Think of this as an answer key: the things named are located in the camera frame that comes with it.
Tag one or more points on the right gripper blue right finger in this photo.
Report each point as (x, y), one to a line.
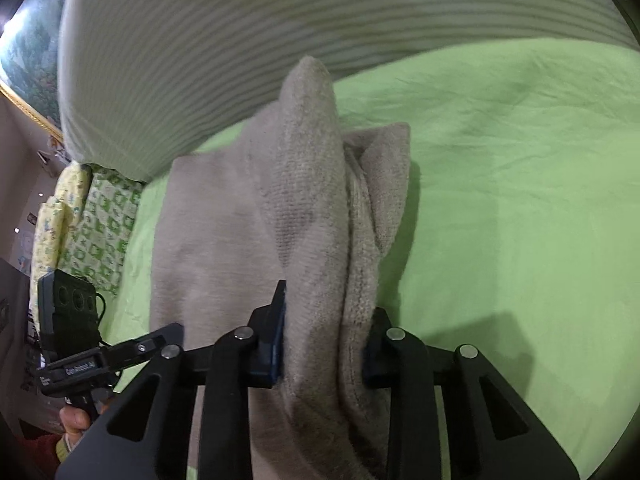
(453, 415)

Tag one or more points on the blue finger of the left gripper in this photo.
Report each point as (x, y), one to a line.
(142, 349)

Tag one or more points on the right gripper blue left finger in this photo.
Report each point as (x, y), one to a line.
(145, 433)

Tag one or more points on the person left hand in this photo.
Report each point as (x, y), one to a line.
(75, 422)

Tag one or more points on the green white patterned pillow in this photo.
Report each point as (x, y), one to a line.
(96, 247)

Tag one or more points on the yellow cartoon print quilt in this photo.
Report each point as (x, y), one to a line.
(60, 213)

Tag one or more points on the grey striped large pillow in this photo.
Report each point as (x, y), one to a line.
(141, 82)

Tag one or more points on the gold framed landscape painting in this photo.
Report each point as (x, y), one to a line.
(29, 59)

